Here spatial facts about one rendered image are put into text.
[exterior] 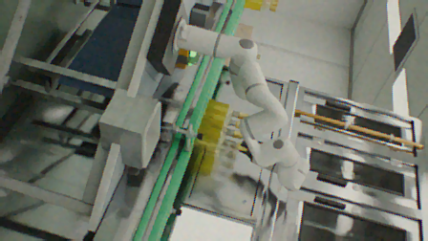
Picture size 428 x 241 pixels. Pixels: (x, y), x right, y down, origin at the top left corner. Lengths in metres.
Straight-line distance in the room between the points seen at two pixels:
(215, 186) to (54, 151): 0.75
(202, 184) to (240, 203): 0.19
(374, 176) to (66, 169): 1.47
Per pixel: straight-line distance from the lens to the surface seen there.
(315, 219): 1.96
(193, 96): 1.82
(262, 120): 1.45
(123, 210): 1.58
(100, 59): 1.98
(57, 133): 2.08
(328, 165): 2.14
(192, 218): 1.78
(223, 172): 1.91
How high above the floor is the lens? 1.14
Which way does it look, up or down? 4 degrees down
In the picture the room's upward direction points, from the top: 106 degrees clockwise
